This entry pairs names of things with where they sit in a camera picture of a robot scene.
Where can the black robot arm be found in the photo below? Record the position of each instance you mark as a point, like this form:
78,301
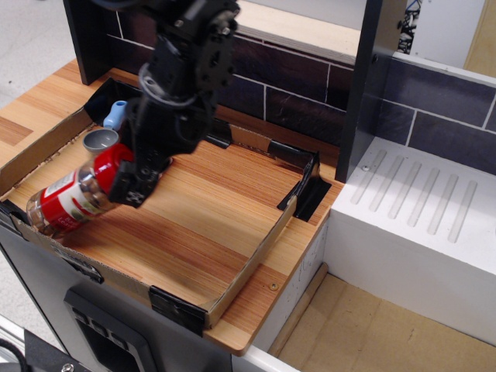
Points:
191,61

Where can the basil bottle with red cap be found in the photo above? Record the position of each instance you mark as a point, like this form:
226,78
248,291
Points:
79,197

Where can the grey toy oven front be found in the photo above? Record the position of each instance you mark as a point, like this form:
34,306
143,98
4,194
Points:
115,345

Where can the dark grey left post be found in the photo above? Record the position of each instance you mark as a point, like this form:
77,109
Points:
104,39

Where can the blue handled grey measuring spoon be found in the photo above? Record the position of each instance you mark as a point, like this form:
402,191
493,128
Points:
101,139

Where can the white ribbed drainboard sink unit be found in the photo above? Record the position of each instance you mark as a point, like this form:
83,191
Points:
419,231

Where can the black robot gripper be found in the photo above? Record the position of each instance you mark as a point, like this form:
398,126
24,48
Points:
161,125

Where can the dark grey vertical post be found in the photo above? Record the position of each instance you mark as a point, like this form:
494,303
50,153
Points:
379,37

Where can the cardboard fence with black tape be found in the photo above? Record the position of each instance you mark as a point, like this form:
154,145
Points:
222,225

